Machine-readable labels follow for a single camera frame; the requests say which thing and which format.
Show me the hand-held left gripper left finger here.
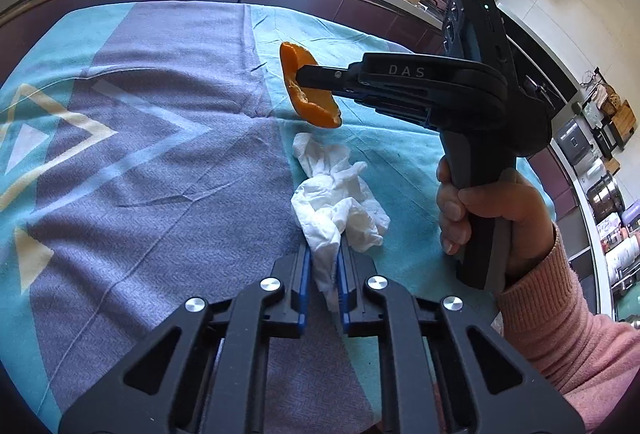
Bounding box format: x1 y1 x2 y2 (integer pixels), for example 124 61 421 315
57 244 313 434

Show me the orange peel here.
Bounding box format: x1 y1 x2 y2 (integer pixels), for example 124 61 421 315
278 41 344 130

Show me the stainless steel pot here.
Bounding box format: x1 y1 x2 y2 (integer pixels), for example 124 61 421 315
587 173 624 221

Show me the person's right forearm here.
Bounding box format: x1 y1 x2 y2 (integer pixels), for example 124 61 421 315
492 221 640 434

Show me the white tissue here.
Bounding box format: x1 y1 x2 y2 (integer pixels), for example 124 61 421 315
290 132 392 313

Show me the teal and grey printed tablecloth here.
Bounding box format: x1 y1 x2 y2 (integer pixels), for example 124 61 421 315
0 1 551 434

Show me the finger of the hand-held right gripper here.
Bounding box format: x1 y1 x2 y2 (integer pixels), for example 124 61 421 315
296 62 432 128

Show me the person's right hand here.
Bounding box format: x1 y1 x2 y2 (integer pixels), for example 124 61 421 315
436 155 557 287

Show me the grey box appliance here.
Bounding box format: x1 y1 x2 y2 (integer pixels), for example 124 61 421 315
555 116 597 166

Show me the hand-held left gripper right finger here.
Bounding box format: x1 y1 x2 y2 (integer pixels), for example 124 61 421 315
336 244 586 434

